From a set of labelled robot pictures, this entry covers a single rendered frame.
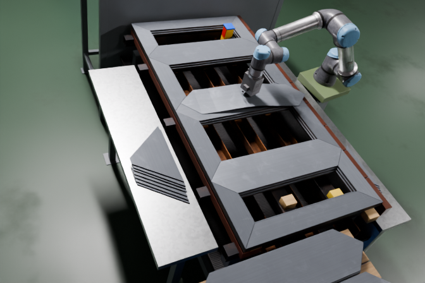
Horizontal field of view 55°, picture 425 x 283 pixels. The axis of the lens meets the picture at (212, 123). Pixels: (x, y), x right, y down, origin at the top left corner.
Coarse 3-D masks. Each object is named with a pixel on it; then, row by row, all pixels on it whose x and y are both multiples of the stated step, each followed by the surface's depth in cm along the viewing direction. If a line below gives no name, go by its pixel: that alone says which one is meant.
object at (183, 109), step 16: (160, 32) 252; (176, 32) 256; (176, 64) 232; (192, 64) 236; (208, 64) 240; (272, 80) 239; (192, 112) 206; (224, 112) 211; (240, 112) 213; (256, 112) 218; (272, 112) 222; (304, 128) 217; (208, 176) 181; (304, 176) 193; (256, 192) 182; (352, 192) 192; (224, 208) 171; (368, 208) 188; (320, 224) 176; (240, 240) 162; (272, 240) 165
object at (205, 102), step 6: (198, 90) 218; (204, 90) 219; (198, 96) 215; (204, 96) 216; (210, 96) 217; (198, 102) 212; (204, 102) 213; (210, 102) 213; (204, 108) 210; (210, 108) 210
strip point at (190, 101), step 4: (192, 92) 217; (188, 96) 214; (192, 96) 215; (184, 100) 211; (188, 100) 212; (192, 100) 212; (196, 100) 213; (184, 104) 209; (188, 104) 210; (192, 104) 210; (196, 104) 211; (192, 108) 209; (196, 108) 209; (200, 112) 207
